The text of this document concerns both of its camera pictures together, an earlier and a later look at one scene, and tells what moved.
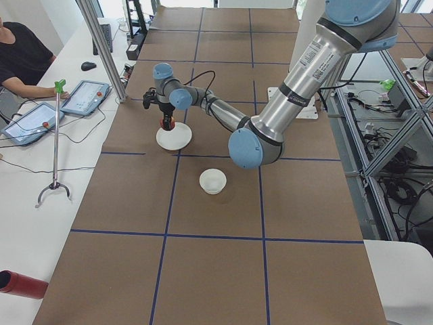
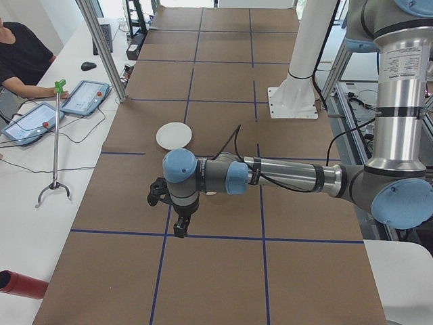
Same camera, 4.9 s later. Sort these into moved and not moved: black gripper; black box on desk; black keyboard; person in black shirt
Moved: black gripper
Not moved: person in black shirt; black keyboard; black box on desk
